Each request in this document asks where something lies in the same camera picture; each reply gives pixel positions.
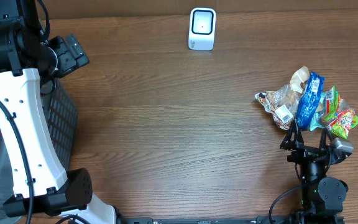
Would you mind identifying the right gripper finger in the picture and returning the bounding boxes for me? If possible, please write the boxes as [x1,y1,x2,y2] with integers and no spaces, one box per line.
[319,127,333,150]
[280,119,304,149]

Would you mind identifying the teal tissue wipes pack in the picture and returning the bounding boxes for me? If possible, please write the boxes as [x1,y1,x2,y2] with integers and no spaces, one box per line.
[309,93,326,131]

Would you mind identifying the green Haribo candy bag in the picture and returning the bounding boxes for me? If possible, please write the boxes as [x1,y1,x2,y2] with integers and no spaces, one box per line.
[321,85,358,139]

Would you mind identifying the blue snack wrapper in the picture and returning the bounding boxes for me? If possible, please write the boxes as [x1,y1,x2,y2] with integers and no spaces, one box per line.
[296,72,325,129]

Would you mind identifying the beige brown snack bag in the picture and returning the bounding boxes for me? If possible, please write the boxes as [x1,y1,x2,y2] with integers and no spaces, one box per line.
[255,66,310,130]

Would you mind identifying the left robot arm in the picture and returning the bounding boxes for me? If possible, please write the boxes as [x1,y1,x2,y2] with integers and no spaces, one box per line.
[0,0,117,224]

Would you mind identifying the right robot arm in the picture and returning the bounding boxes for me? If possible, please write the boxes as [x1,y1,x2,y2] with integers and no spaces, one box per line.
[268,120,354,224]

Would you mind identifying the white barcode scanner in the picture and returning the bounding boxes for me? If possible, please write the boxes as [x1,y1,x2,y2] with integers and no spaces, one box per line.
[188,7,216,51]

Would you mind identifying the grey plastic mesh basket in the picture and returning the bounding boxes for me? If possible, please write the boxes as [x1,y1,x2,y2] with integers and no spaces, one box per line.
[0,80,77,223]

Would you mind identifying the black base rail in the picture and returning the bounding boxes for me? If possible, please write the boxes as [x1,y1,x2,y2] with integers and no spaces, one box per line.
[116,215,346,224]

